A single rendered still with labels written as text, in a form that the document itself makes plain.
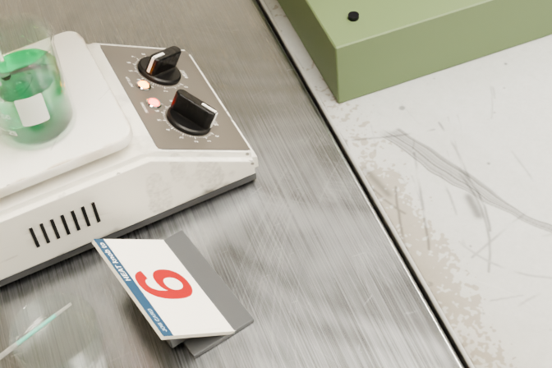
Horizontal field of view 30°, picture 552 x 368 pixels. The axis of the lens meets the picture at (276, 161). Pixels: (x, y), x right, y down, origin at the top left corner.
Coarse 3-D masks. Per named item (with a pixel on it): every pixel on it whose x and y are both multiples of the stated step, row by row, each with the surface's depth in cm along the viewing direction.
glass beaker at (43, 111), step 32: (0, 32) 63; (32, 32) 63; (0, 64) 59; (32, 64) 59; (0, 96) 61; (32, 96) 61; (64, 96) 63; (0, 128) 64; (32, 128) 63; (64, 128) 64
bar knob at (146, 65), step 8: (168, 48) 74; (176, 48) 74; (152, 56) 72; (160, 56) 72; (168, 56) 73; (176, 56) 74; (144, 64) 74; (152, 64) 72; (160, 64) 72; (168, 64) 74; (176, 64) 75; (144, 72) 73; (152, 72) 73; (160, 72) 73; (168, 72) 74; (176, 72) 74; (152, 80) 73; (160, 80) 73; (168, 80) 73; (176, 80) 74
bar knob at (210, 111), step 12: (180, 96) 70; (192, 96) 70; (168, 108) 70; (180, 108) 70; (192, 108) 70; (204, 108) 69; (168, 120) 70; (180, 120) 70; (192, 120) 70; (204, 120) 70; (192, 132) 69; (204, 132) 70
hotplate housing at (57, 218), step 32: (96, 160) 66; (128, 160) 66; (160, 160) 67; (192, 160) 68; (224, 160) 70; (256, 160) 72; (32, 192) 65; (64, 192) 65; (96, 192) 66; (128, 192) 67; (160, 192) 69; (192, 192) 70; (0, 224) 64; (32, 224) 65; (64, 224) 66; (96, 224) 68; (128, 224) 69; (0, 256) 66; (32, 256) 67; (64, 256) 69
